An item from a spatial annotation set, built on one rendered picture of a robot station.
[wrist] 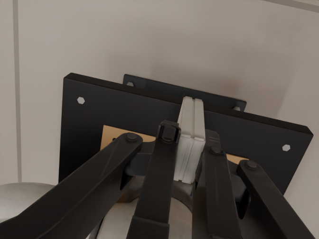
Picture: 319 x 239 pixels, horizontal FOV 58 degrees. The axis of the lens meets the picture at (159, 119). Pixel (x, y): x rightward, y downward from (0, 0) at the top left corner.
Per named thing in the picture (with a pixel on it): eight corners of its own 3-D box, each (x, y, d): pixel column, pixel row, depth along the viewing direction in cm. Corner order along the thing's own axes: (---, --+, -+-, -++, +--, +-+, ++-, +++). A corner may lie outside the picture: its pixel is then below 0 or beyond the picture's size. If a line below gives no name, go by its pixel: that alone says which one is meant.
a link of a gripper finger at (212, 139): (202, 168, 14) (261, 182, 14) (201, 127, 19) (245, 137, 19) (194, 192, 15) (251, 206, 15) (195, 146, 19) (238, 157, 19)
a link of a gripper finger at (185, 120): (179, 182, 17) (167, 179, 17) (184, 132, 23) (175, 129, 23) (192, 137, 15) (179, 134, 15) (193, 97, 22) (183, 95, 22)
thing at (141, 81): (224, 213, 104) (234, 294, 77) (90, 182, 105) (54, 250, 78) (276, 85, 82) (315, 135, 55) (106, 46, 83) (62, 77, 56)
